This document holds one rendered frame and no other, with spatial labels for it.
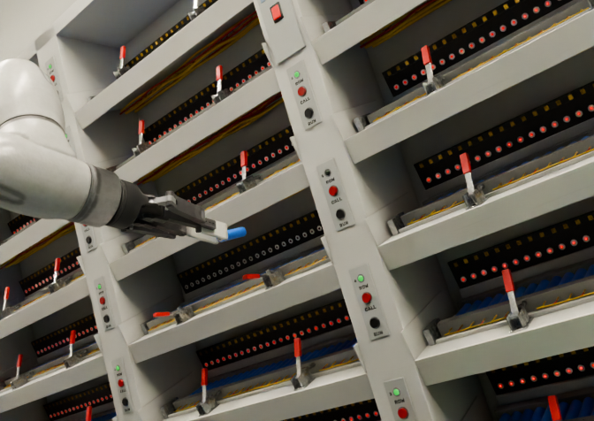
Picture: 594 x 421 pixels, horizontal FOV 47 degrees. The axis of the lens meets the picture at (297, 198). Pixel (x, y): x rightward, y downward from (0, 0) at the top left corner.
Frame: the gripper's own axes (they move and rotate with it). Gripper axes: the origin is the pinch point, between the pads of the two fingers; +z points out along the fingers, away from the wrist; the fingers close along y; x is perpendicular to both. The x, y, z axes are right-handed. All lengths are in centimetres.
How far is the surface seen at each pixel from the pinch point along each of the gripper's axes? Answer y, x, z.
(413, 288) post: -24.2, 13.5, 24.8
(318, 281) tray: -10.1, 9.5, 16.8
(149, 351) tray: 39.8, 10.7, 18.0
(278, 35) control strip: -17.8, -33.6, 3.9
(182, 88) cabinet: 28, -53, 20
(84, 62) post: 46, -64, 4
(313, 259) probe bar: -7.1, 3.7, 19.9
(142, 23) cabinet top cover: 34, -73, 12
